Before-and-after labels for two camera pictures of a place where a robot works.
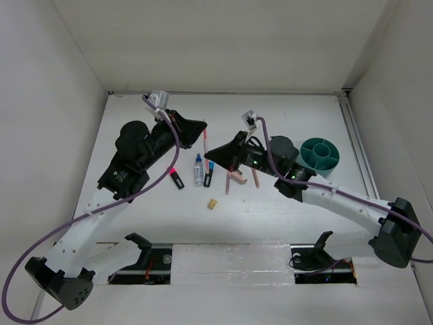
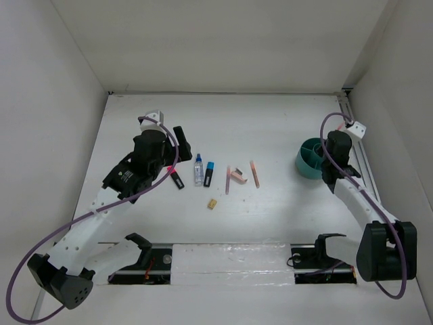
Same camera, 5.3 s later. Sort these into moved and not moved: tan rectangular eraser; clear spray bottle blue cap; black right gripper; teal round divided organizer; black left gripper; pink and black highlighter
Moved: black left gripper; black right gripper
Not moved: pink and black highlighter; clear spray bottle blue cap; tan rectangular eraser; teal round divided organizer
